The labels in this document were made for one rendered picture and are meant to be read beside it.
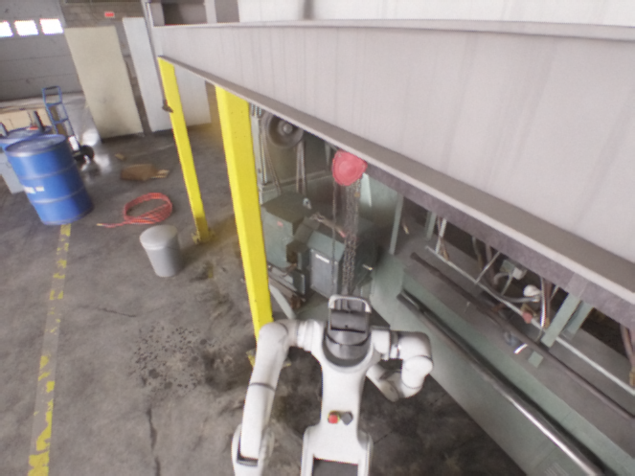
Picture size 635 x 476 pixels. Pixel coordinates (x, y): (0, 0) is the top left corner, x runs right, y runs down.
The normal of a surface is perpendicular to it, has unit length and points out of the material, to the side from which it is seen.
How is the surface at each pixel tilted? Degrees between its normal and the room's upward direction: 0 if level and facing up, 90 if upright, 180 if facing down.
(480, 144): 90
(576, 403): 0
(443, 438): 0
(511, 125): 90
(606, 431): 0
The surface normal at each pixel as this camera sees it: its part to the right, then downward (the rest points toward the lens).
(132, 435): 0.00, -0.83
